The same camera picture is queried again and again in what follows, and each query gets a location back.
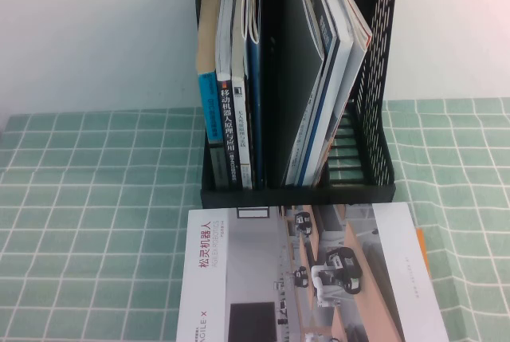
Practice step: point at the blue spine book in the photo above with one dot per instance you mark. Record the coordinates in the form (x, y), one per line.
(207, 103)

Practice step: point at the black plastic book holder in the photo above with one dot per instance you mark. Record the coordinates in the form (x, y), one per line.
(299, 197)

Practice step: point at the grey spine thin book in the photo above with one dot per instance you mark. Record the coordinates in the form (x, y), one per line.
(238, 119)

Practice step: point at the black spine robotics book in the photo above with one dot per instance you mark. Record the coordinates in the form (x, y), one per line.
(227, 119)

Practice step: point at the white glossy magazine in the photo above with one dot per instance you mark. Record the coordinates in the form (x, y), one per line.
(352, 79)

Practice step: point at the grey white robot brochure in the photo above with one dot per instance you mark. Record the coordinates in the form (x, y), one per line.
(255, 270)

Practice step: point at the dark blue thin book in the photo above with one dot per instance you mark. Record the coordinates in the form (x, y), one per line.
(255, 111)

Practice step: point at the green checked tablecloth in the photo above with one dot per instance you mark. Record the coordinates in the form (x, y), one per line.
(79, 218)

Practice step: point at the orange book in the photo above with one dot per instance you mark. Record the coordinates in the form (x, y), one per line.
(421, 250)

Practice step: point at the white blue-edged magazine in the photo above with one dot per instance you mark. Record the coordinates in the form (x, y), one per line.
(330, 63)

